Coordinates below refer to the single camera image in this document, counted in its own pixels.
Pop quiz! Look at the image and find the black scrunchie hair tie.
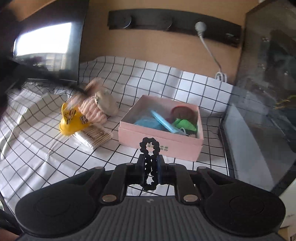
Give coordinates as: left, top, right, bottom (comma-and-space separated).
139, 137, 162, 191

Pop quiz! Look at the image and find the cream round pouch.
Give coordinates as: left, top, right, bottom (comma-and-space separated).
94, 90, 118, 116

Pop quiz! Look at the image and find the pink striped knitted cloth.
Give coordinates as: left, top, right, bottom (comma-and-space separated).
67, 77, 107, 124

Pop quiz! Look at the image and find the yellow plush toy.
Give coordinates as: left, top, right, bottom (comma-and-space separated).
59, 102, 91, 136

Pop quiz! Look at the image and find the pink cardboard box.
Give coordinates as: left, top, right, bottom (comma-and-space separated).
118, 95, 204, 162

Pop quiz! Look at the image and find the green plush item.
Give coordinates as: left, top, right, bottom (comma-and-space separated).
173, 118, 197, 133

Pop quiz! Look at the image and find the red brown round item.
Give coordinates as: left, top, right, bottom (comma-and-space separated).
170, 105, 196, 123

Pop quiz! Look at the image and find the glass computer case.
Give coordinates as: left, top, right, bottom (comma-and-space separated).
220, 1, 295, 195

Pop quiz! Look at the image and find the white grid tablecloth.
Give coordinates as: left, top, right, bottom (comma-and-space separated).
1, 56, 233, 210

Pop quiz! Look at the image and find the black monitor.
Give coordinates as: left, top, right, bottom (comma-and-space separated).
13, 1, 89, 83

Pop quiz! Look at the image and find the white plug and cable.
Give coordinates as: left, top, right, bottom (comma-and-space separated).
194, 21, 228, 82

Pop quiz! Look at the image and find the black wall power strip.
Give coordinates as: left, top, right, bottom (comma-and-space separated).
107, 9, 242, 47

